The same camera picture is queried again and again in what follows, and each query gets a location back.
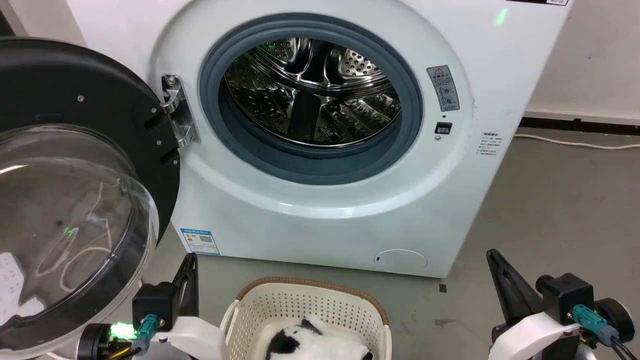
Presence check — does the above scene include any blue energy label sticker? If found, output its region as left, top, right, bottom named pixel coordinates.
left=180, top=228, right=221, bottom=256

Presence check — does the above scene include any black and white panda plush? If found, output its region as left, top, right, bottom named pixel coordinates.
left=263, top=315, right=375, bottom=360

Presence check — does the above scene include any metal door hinge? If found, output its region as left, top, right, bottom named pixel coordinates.
left=161, top=74, right=201, bottom=148

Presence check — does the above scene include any teal plug right gripper cable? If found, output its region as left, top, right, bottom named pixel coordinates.
left=571, top=303, right=640, bottom=360

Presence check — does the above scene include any teal plug left gripper cable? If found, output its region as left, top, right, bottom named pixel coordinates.
left=107, top=314, right=163, bottom=360

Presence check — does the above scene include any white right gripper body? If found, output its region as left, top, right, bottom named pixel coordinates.
left=490, top=310, right=583, bottom=360

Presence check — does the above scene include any black washer door, clear glass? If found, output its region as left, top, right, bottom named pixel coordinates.
left=0, top=37, right=182, bottom=360

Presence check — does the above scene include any shiny steel washer drum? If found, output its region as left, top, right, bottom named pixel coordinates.
left=222, top=37, right=402, bottom=148

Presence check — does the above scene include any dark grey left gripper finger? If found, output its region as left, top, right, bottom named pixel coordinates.
left=172, top=252, right=200, bottom=321

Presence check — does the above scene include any cream plastic laundry basket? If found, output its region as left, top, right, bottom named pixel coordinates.
left=220, top=276, right=392, bottom=360

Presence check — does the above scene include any white floor cable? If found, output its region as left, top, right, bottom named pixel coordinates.
left=514, top=132, right=640, bottom=151

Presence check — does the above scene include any grey warning label sticker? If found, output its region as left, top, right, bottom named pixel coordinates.
left=426, top=65, right=461, bottom=112

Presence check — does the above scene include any white front-load washing machine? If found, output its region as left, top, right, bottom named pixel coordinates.
left=65, top=0, right=573, bottom=279

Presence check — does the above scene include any black wall baseboard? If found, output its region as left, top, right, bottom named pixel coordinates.
left=519, top=116, right=640, bottom=137

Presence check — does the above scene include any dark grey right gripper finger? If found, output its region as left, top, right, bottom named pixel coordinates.
left=486, top=248, right=545, bottom=326

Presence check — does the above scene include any small text sticker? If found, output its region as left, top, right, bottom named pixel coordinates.
left=476, top=131, right=502, bottom=157

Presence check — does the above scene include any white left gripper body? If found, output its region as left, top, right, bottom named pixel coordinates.
left=149, top=316, right=227, bottom=360

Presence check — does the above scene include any teal plug gripper cable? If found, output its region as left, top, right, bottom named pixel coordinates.
left=571, top=303, right=640, bottom=360
left=107, top=314, right=163, bottom=360

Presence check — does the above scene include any round white filter cover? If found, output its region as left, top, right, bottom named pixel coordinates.
left=374, top=248, right=428, bottom=276

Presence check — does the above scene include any grey rubber door gasket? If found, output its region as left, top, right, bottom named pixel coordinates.
left=199, top=13, right=424, bottom=186

